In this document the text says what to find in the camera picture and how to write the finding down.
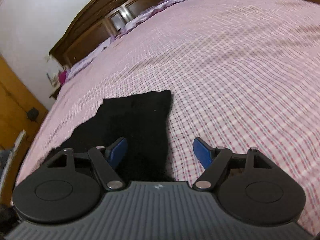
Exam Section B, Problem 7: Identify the black garment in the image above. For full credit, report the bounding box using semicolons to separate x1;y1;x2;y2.
46;90;173;182

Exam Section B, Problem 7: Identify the black pouch on desk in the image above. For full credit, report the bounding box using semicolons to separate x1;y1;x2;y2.
26;107;39;122

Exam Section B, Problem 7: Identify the wooden wardrobe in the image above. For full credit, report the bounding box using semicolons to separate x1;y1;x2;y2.
1;58;48;206

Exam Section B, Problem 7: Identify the dark wooden nightstand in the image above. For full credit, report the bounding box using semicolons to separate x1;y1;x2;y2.
49;86;61;100

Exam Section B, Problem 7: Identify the magenta cloth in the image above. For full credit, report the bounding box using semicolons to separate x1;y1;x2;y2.
58;70;68;86

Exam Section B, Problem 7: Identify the left purple ruffled pillow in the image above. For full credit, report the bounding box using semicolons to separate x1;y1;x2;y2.
65;36;116;82

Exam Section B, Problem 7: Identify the purple ruffled pillow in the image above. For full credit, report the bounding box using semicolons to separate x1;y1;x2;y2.
117;0;187;37
65;36;116;82

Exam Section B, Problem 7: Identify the pink checked bed sheet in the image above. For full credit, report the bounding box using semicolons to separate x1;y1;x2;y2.
16;0;319;235

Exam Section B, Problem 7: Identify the dark wooden headboard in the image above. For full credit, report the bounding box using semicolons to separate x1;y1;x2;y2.
49;0;162;67

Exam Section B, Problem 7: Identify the right purple ruffled pillow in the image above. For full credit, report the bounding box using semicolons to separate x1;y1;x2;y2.
117;0;187;37

